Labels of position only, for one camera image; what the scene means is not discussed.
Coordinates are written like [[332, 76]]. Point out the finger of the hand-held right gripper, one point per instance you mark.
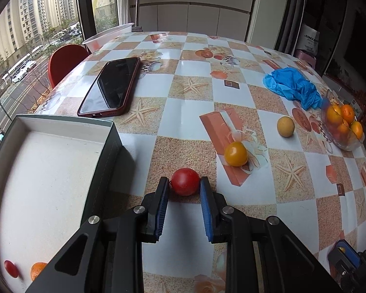
[[352, 256], [338, 265]]

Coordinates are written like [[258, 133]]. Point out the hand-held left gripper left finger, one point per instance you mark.
[[162, 210]]

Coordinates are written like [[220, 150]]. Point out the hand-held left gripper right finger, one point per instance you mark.
[[206, 210]]

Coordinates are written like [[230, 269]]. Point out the red tomato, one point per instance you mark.
[[185, 181], [11, 268]]

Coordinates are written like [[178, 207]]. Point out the tan round fruit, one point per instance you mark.
[[285, 126]]

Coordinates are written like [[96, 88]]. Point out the grey cardboard box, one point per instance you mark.
[[42, 189]]

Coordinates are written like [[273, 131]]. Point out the orange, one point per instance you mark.
[[347, 113], [36, 270], [342, 128], [357, 129], [334, 114]]

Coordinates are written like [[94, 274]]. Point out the glass fruit bowl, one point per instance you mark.
[[343, 142]]

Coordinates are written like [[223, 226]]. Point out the smartphone in red case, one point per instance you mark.
[[109, 87]]

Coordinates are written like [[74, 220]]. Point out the red chair back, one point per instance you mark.
[[65, 62]]

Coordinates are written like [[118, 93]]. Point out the pink plastic stool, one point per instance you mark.
[[306, 58]]

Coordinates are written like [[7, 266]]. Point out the white plastic basin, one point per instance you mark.
[[109, 35]]

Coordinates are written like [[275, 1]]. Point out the white kitchen cabinet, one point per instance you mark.
[[189, 15]]

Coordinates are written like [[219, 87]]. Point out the white shopping bag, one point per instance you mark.
[[309, 41]]

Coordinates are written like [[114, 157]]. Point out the metal pole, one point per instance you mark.
[[137, 3]]

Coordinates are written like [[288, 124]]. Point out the grey curtain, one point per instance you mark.
[[289, 15]]

